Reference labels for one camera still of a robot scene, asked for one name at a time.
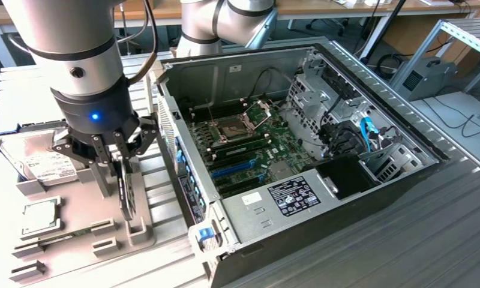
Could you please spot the black office chair base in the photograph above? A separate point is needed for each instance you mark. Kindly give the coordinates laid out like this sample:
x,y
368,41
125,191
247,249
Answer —
x,y
336,22

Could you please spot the metal socket cover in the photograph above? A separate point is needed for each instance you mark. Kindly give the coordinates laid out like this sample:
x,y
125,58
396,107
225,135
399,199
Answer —
x,y
263,105

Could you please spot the blue slot retention clip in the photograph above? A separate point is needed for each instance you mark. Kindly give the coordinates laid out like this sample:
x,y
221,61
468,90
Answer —
x,y
179,156
201,204
189,170
195,183

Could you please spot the blue case latch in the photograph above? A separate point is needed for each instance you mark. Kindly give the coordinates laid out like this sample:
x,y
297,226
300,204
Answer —
x,y
204,234

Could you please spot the CPU socket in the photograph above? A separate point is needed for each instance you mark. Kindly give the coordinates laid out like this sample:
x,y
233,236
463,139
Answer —
x,y
229,130

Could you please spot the silver power supply unit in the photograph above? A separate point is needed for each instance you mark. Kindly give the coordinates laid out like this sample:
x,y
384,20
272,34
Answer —
x,y
248,222

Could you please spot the blue expansion slot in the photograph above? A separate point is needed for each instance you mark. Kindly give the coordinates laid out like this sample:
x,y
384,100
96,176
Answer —
x,y
232,169

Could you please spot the grey parts rack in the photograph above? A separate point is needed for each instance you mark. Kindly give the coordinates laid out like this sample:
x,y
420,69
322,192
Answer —
x,y
84,207

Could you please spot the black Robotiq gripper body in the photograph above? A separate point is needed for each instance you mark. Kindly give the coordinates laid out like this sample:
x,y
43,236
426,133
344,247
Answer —
x,y
96,114

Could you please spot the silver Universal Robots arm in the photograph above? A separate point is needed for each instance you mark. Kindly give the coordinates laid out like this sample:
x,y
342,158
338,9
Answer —
x,y
64,36

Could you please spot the silver hard disk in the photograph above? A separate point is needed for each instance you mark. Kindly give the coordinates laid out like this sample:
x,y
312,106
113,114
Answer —
x,y
32,168

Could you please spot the thin locking lever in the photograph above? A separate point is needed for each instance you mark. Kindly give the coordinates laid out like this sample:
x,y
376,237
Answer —
x,y
212,117

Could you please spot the aluminium slat table frame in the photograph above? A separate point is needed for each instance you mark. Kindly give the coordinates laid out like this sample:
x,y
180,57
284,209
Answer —
x,y
472,33

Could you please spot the open black PC case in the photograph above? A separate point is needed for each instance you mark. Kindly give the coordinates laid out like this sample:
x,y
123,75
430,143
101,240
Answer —
x,y
324,225

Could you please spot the black RAM stick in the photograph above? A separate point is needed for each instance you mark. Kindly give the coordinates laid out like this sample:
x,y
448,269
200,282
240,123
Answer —
x,y
240,147

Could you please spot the grey control box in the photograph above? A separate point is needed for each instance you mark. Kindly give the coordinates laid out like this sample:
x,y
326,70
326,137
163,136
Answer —
x,y
428,78

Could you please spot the silver chipset heatsink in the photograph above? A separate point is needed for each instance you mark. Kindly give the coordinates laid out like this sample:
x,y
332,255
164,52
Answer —
x,y
281,169

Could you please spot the green RAM stick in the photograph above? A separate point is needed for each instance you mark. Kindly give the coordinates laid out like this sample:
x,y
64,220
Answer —
x,y
80,233

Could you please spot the green motherboard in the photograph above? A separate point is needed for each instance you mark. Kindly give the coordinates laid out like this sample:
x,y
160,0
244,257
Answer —
x,y
288,141

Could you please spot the Nvidia Quadro graphics card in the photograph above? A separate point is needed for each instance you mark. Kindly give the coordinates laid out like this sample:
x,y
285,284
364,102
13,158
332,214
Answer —
x,y
128,195

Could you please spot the silver CPU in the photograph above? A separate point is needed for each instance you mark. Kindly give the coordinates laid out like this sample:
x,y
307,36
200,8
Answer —
x,y
40,217

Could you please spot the silver disk bay cage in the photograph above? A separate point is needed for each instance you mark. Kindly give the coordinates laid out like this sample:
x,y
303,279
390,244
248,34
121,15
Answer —
x,y
346,109

